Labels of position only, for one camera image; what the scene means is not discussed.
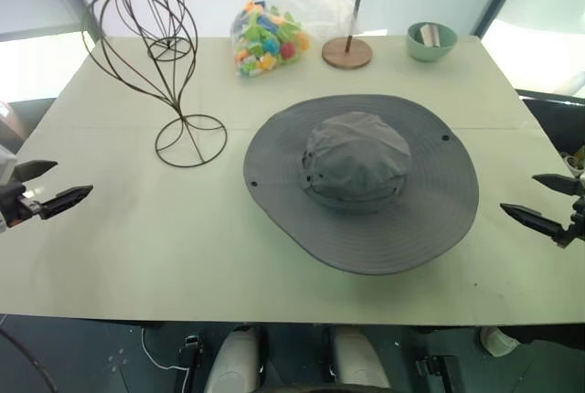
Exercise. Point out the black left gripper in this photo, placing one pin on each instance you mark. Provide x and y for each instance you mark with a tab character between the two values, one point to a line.
16	205

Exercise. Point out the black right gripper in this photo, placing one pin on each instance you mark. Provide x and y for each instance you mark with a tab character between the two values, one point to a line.
578	228

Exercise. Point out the grey wide-brim hat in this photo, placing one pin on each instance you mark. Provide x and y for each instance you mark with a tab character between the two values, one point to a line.
365	224

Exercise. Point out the pole stand with wooden base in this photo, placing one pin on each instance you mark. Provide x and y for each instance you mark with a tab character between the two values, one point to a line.
346	56

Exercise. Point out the white shoe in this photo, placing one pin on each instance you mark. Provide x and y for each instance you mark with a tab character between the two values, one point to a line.
498	342

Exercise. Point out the mint green bowl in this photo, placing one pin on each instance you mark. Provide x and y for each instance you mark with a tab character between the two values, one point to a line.
429	52

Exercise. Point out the black table foot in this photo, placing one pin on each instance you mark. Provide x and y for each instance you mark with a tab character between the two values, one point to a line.
194	356
439	372

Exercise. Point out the grey object in bowl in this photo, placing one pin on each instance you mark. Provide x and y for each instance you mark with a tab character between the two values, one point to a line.
429	34

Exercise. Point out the white robot right leg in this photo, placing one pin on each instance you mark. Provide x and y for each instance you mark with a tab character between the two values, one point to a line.
358	358

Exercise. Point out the white robot leg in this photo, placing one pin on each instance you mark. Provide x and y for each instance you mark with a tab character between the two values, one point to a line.
233	361
358	358

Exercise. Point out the white robot left leg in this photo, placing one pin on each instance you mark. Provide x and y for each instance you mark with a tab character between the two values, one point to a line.
233	361

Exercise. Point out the clear bag of colourful toys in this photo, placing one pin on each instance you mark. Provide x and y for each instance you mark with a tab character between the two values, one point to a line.
265	41

